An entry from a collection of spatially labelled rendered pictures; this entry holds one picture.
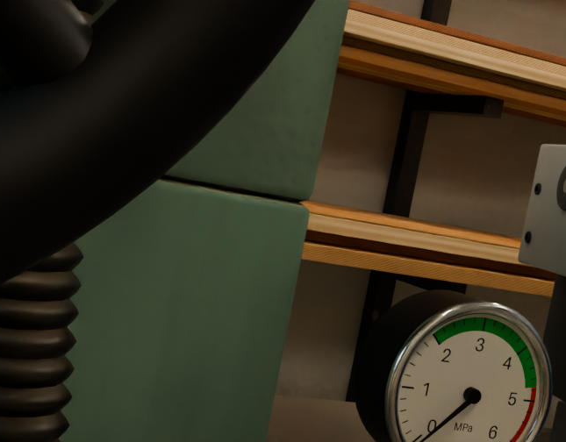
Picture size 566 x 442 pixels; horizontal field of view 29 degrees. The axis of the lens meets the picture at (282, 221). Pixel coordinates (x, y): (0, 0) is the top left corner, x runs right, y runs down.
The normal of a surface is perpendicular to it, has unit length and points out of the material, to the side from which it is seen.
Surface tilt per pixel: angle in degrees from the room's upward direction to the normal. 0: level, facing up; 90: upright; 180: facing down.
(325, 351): 90
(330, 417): 0
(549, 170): 90
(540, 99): 90
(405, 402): 90
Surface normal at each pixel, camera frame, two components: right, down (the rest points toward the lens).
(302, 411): 0.19, -0.98
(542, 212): -0.97, -0.18
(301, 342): 0.41, 0.13
